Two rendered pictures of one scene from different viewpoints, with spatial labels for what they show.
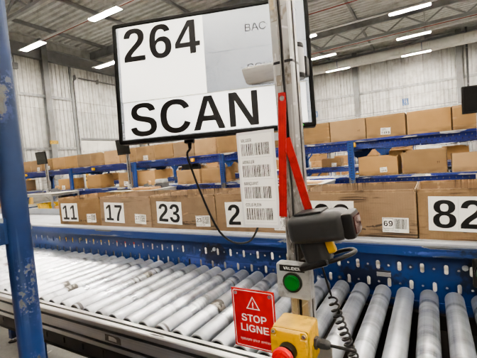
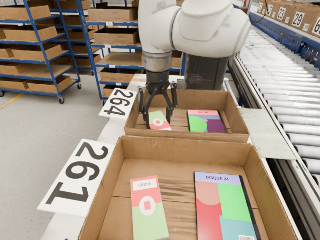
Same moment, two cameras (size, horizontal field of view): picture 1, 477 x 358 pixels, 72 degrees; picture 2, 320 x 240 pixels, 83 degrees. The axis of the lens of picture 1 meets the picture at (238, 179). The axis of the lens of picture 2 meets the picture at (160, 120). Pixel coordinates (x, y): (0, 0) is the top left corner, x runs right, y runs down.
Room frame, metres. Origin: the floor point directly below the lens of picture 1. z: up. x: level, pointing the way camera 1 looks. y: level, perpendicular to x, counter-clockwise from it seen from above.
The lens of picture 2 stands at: (-0.47, -1.28, 1.20)
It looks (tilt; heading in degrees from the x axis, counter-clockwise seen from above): 36 degrees down; 68
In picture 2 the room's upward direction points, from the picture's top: straight up
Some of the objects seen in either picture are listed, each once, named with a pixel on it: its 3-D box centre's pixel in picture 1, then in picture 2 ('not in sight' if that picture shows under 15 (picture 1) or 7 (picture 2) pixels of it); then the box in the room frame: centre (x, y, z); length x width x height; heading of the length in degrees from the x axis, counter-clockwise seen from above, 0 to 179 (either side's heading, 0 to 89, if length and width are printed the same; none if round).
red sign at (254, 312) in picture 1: (267, 321); not in sight; (0.67, -0.04, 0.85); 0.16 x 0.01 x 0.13; 60
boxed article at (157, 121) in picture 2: not in sight; (158, 124); (-0.27, -0.75, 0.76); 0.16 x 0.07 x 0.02; 87
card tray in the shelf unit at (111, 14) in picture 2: not in sight; (114, 13); (-0.13, 0.77, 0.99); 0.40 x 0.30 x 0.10; 148
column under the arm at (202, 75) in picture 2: not in sight; (204, 60); (0.05, -0.55, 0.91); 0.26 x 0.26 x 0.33; 62
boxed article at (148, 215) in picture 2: not in sight; (147, 205); (-0.41, -1.05, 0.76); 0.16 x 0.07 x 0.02; 79
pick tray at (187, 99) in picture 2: not in sight; (183, 117); (-0.18, -0.80, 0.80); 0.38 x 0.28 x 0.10; 154
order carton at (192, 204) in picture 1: (199, 207); (298, 14); (1.68, 0.21, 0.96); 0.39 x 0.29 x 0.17; 59
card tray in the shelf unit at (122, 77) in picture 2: not in sight; (121, 72); (-0.14, 0.79, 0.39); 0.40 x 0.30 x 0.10; 150
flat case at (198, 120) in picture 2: not in sight; (206, 125); (-0.11, -0.84, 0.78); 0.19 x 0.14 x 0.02; 66
